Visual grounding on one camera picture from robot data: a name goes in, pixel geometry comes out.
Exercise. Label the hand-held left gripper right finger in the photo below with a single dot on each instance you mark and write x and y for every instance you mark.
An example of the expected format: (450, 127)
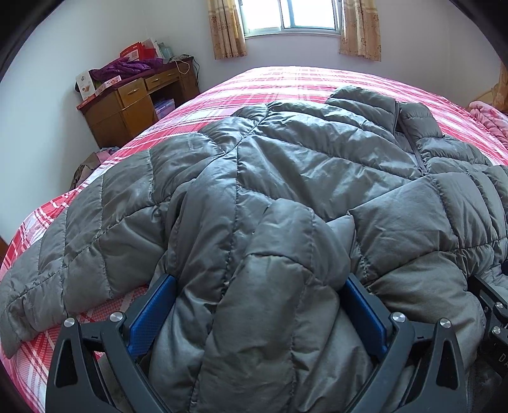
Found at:
(367, 313)

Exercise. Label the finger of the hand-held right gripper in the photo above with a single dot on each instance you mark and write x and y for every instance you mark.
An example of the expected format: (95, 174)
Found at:
(490, 292)

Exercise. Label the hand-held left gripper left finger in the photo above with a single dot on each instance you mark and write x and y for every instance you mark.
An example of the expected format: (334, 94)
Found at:
(153, 313)

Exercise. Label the grey down jacket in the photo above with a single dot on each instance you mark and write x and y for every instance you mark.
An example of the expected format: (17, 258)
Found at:
(278, 190)

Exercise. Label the pile of clothes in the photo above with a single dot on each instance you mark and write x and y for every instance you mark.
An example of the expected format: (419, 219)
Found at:
(91, 163)

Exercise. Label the pink folded blanket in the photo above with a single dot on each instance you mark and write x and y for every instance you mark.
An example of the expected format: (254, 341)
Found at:
(490, 119)

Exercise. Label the wooden desk with drawers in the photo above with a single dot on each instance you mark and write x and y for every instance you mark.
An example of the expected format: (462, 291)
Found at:
(119, 115)

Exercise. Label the flat red box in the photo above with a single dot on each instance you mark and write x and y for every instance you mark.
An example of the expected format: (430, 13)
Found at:
(101, 90)

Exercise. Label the white printed box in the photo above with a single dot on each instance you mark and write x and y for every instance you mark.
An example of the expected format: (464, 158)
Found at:
(84, 85)

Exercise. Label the bed with red plaid sheet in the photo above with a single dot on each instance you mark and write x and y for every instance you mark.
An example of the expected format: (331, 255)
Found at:
(285, 85)

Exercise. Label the purple clothing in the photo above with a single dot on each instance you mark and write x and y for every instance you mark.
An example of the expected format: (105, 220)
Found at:
(127, 68)

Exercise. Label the red gift box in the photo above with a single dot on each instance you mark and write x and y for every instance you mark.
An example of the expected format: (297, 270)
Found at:
(137, 51)

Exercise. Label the yellow patterned curtain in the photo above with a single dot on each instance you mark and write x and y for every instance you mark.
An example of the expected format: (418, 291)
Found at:
(359, 27)
(226, 27)

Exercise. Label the window with sliding panes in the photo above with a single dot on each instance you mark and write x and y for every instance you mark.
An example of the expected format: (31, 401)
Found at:
(289, 16)

